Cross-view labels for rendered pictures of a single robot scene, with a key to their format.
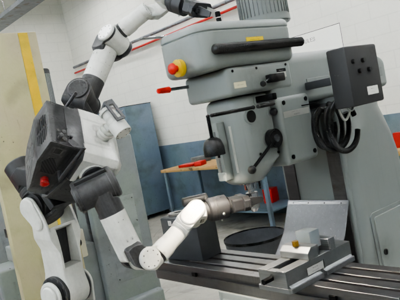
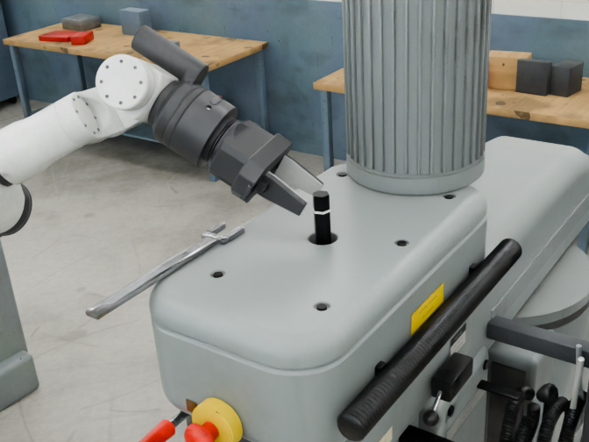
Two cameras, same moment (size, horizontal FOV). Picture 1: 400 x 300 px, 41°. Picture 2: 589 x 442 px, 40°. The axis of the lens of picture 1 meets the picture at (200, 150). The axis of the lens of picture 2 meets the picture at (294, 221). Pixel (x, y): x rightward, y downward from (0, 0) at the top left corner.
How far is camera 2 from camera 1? 1.36 m
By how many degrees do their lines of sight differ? 26
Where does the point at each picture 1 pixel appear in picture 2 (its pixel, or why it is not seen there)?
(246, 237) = not seen: hidden behind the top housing
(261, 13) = (424, 173)
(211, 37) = (339, 381)
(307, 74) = (494, 296)
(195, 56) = (282, 427)
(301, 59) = not seen: hidden behind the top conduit
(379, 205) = not seen: outside the picture
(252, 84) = (403, 421)
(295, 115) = (464, 420)
